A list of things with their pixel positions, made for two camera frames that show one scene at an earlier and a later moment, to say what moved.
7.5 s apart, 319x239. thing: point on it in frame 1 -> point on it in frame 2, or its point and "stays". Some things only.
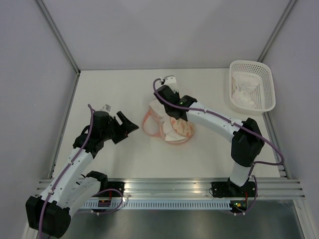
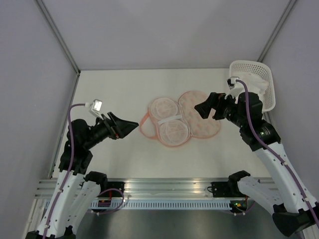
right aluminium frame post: (276, 30) stays
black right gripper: (177, 93) -> (204, 108)
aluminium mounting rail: (166, 188) stays
